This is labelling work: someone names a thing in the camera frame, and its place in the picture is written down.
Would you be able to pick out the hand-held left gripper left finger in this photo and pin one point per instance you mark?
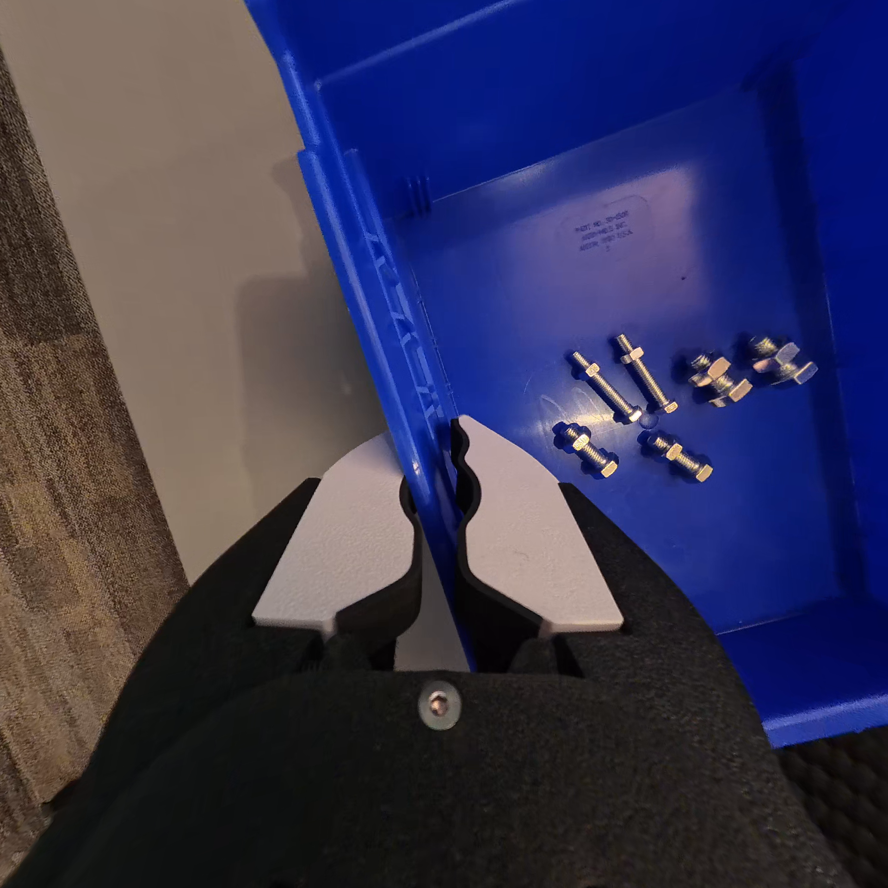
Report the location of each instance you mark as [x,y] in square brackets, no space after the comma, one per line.
[340,548]

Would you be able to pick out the short thin steel bolt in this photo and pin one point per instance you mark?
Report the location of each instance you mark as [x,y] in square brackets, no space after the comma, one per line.
[595,454]
[702,474]

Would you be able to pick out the blue plastic bin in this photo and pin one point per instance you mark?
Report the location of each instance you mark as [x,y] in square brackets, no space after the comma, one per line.
[555,104]

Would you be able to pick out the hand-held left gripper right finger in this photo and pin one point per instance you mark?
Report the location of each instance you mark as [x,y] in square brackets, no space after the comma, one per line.
[534,548]

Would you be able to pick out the long thin steel bolt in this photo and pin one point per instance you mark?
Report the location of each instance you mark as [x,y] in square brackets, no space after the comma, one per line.
[614,397]
[649,381]

